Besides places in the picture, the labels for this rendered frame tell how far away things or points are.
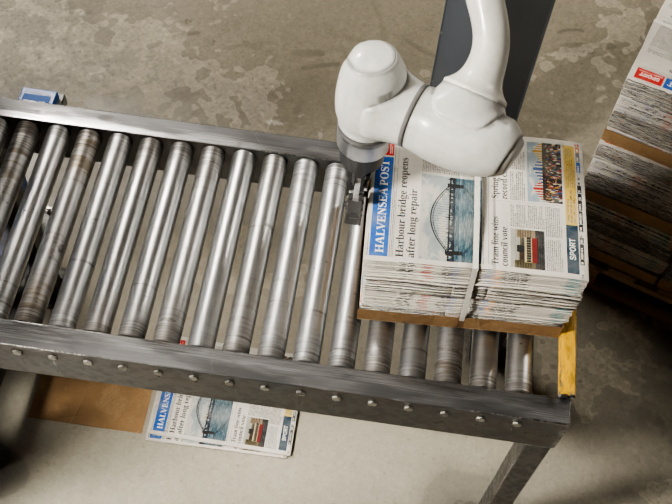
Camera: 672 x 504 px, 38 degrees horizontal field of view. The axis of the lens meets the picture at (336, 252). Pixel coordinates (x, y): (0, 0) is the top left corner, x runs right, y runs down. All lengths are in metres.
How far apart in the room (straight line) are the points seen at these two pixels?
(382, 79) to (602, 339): 1.54
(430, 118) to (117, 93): 1.88
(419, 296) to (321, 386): 0.24
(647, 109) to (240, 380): 1.10
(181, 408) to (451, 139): 1.38
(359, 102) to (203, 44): 1.89
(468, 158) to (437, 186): 0.27
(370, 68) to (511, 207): 0.41
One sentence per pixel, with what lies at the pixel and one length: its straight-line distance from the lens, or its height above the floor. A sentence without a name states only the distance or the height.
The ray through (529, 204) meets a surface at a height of 1.03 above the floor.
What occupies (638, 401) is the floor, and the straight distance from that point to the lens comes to 2.74.
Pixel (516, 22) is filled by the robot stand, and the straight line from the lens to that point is 2.40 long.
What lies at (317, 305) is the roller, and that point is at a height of 0.80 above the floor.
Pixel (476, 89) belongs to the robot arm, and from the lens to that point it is 1.42.
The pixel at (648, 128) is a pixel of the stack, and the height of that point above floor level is 0.70.
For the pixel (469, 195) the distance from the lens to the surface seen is 1.68.
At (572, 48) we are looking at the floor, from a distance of 3.40.
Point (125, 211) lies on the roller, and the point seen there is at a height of 0.80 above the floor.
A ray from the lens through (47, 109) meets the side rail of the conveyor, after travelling 2.12.
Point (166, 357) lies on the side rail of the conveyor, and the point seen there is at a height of 0.80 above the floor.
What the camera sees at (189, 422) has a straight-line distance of 2.56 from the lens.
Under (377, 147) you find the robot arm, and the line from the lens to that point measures 1.53.
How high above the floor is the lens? 2.39
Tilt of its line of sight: 59 degrees down
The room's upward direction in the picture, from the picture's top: 5 degrees clockwise
